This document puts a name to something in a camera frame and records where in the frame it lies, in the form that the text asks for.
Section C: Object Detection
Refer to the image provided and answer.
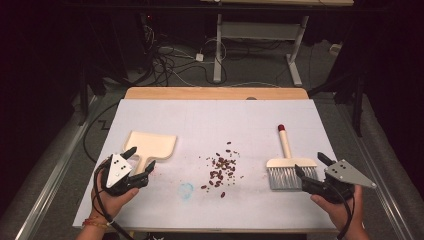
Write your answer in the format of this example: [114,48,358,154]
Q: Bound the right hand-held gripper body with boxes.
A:
[301,158,378,205]

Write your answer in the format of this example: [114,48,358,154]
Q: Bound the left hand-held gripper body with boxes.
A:
[99,153,150,197]

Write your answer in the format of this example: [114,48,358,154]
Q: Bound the cream brush with grey bristles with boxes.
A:
[265,124,319,192]

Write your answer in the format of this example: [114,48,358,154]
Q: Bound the cream plastic dustpan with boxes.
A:
[123,130,178,175]

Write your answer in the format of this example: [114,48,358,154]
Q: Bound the red beans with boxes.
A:
[199,141,245,199]

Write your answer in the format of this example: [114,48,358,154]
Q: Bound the person's left hand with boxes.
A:
[89,185,140,223]

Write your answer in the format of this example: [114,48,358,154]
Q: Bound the person's right hand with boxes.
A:
[309,184,364,232]

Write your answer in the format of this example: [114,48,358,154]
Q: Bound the black metal stand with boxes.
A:
[308,73,366,138]
[77,59,101,127]

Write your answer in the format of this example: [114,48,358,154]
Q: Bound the white table cover board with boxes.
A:
[72,98,338,234]

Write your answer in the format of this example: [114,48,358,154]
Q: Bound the wooden table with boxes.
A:
[124,86,310,101]

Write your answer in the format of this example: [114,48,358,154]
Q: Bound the aluminium rail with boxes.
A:
[14,95,103,240]
[335,99,416,240]

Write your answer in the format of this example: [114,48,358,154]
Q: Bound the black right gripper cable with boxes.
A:
[329,184,355,240]

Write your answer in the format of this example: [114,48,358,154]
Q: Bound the black floor cable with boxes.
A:
[82,99,122,165]

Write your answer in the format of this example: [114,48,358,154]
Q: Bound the orange wrist bracelet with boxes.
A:
[81,216,113,230]

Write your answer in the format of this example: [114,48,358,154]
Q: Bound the tangle of floor cables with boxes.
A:
[141,24,229,88]

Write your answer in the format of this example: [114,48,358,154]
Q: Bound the white metal desk frame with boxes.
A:
[199,0,355,88]

